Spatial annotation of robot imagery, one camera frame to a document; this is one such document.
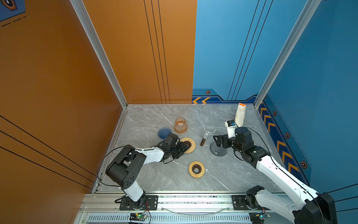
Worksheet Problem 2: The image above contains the left green circuit board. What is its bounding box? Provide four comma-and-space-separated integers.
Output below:
129, 213, 149, 224

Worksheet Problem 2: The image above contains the aluminium corner post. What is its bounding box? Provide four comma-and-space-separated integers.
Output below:
69, 0, 128, 108
253, 0, 321, 109

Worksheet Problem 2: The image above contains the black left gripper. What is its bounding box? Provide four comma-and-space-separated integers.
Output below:
169, 141, 190, 159

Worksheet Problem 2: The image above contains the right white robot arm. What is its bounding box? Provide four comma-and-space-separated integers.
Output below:
213, 127, 338, 224

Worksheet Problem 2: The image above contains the coffee filter paper pack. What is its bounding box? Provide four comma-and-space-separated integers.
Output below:
235, 103, 246, 127

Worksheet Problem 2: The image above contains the right green circuit board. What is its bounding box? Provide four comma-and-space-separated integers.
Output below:
249, 213, 271, 224

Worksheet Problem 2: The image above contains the front aluminium rail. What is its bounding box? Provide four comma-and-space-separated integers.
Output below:
74, 192, 291, 224

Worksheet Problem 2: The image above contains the grey ribbed glass dripper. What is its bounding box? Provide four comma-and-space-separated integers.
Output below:
209, 142, 227, 157

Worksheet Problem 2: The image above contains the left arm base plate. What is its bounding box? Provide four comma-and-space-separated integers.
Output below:
119, 195, 158, 211

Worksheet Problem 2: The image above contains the blue ribbed plastic dripper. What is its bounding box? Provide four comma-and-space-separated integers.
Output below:
157, 127, 172, 140

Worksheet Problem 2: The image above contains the right aluminium corner post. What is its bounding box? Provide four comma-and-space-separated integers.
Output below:
253, 0, 321, 109

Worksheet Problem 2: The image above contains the green circuit board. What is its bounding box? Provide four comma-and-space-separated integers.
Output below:
249, 213, 271, 224
129, 213, 149, 224

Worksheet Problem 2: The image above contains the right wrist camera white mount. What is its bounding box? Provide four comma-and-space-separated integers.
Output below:
224, 120, 238, 139

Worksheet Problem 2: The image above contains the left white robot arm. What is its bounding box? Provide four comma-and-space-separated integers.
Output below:
105, 133, 195, 208

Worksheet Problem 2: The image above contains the left aluminium corner post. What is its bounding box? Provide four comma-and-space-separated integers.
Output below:
69, 0, 128, 108

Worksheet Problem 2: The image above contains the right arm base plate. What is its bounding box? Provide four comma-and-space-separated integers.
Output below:
231, 195, 262, 211

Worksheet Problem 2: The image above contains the wooden dripper holder ring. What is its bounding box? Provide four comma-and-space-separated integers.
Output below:
179, 137, 197, 154

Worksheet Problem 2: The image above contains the orange glass carafe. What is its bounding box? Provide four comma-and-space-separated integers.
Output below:
174, 116, 187, 133

